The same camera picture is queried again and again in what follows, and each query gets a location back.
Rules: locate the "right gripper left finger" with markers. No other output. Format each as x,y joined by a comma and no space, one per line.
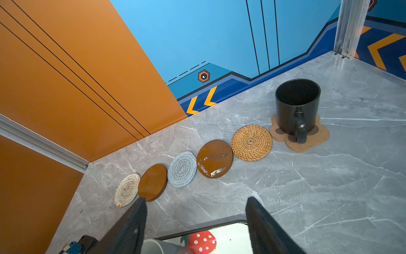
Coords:
127,234

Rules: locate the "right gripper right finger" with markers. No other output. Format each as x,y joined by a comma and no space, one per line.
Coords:
266,235

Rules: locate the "light brown wooden coaster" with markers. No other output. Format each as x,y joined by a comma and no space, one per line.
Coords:
153,182

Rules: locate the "blue grey woven coaster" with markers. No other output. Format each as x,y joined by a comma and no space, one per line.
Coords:
182,170

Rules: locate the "dark brown worn coaster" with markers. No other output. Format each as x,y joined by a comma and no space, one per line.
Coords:
215,159

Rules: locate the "tan rattan coaster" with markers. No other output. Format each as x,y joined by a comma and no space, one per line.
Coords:
251,143

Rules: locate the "paw shaped wooden coaster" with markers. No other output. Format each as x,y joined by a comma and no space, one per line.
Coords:
318,135

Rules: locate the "black mug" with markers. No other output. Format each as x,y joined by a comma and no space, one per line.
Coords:
297,103

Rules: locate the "grey mug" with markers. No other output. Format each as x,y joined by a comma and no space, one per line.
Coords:
152,246

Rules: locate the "white strawberry serving tray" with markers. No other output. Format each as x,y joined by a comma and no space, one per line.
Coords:
223,236

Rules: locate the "left aluminium corner post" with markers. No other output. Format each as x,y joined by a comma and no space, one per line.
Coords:
30,139

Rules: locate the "aluminium corner post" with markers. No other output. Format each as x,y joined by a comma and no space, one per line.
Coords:
351,19
30,139

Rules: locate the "right aluminium corner post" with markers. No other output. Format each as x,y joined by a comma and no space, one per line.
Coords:
351,19

